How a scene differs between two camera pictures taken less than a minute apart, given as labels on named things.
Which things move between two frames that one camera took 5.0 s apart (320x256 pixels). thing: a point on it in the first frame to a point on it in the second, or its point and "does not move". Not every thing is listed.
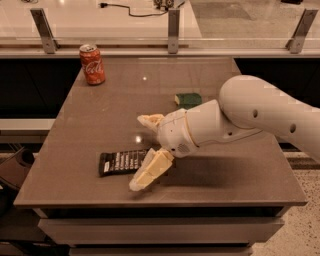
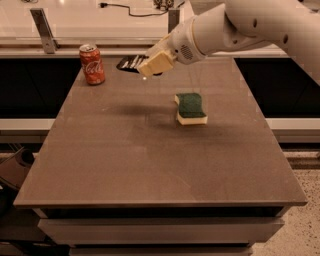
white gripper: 174,132 to 181,43
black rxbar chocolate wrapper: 121,162 to 131,63
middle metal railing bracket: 173,30 does not move
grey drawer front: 157,230 does not move
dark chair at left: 14,170 does not move
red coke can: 92,63 does not move
